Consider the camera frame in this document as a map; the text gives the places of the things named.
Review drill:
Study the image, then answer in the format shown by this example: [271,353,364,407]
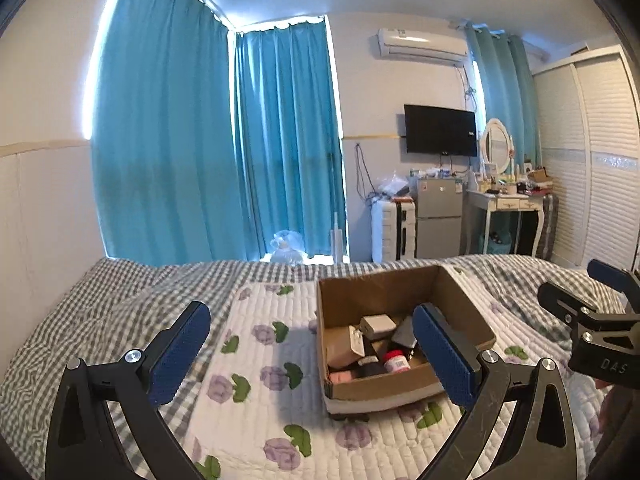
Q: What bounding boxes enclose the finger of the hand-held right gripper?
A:
[538,280,602,332]
[587,259,640,304]

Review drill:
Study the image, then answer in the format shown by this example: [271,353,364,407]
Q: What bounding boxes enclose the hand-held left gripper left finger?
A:
[44,301,213,480]

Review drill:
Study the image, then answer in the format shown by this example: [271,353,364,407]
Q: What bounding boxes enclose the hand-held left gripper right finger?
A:
[411,302,581,480]

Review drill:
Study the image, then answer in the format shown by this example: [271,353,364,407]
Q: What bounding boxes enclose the red-topped small jar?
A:
[382,350,411,374]

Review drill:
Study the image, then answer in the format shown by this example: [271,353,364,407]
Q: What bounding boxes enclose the black rectangular case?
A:
[357,355,386,377]

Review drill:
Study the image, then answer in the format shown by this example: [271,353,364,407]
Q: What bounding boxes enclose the white charger cube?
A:
[360,314,396,341]

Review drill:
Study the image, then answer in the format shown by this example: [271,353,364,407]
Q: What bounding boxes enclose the brown cardboard box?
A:
[316,265,497,416]

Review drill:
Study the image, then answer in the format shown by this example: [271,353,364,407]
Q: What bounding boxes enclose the dark suitcase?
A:
[541,194,559,261]

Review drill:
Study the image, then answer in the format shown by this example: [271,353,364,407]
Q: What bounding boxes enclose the floral quilted mat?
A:
[192,272,616,480]

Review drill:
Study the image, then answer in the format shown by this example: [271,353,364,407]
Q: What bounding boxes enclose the white louvered wardrobe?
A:
[532,45,640,274]

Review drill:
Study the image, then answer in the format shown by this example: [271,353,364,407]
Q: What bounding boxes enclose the white dressing table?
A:
[467,187,546,261]

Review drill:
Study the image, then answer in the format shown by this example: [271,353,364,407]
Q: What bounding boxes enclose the silver mini fridge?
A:
[416,177,464,260]

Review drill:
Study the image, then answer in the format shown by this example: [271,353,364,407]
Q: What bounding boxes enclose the white suitcase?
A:
[371,199,417,263]

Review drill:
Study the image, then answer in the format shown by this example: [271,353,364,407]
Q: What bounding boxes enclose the clear plastic bag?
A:
[270,230,306,264]

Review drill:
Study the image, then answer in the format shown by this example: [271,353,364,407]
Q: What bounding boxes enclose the oval white vanity mirror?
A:
[481,118,515,169]

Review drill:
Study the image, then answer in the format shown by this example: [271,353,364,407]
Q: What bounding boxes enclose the plastic bag on suitcase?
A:
[377,176,411,199]

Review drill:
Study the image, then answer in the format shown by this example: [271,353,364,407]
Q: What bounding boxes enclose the blue curtain beside wardrobe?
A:
[465,25,544,172]

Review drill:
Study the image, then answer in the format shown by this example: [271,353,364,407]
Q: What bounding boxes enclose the wide blue curtain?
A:
[90,0,237,267]

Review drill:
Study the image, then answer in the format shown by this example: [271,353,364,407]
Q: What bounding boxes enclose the narrow blue curtain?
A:
[232,17,349,264]

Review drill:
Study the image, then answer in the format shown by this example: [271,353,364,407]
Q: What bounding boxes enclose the white air conditioner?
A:
[372,27,471,66]

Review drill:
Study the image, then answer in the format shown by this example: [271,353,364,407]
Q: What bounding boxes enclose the dark wall cable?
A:
[354,143,376,202]

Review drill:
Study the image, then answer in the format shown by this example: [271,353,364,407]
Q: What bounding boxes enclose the black wall television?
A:
[404,104,479,158]

